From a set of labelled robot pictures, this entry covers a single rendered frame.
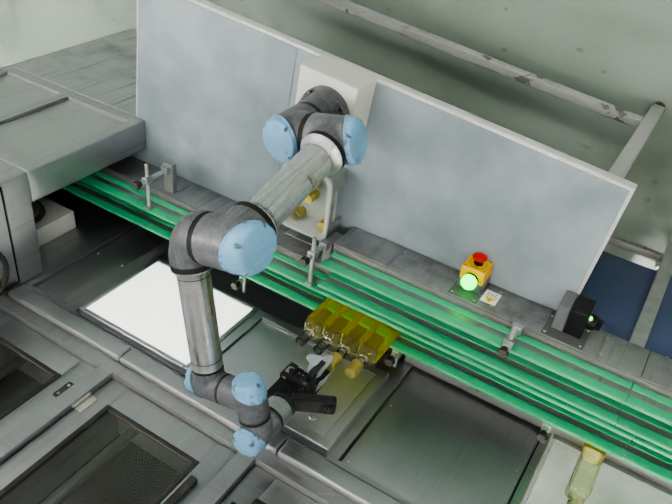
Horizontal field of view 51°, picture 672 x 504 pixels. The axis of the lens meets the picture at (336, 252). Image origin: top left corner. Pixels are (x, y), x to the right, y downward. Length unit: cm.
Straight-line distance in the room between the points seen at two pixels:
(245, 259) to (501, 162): 77
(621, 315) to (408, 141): 77
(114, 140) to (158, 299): 57
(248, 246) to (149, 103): 121
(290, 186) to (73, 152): 102
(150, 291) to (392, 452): 92
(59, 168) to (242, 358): 84
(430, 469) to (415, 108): 95
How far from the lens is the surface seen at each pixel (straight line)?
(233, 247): 140
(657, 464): 200
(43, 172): 234
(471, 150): 189
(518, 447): 205
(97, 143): 245
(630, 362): 194
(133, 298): 229
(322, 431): 191
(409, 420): 202
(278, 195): 152
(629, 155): 207
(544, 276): 197
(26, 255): 242
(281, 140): 175
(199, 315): 160
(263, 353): 210
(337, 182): 206
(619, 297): 219
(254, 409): 164
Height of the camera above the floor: 238
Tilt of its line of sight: 47 degrees down
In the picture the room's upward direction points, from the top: 131 degrees counter-clockwise
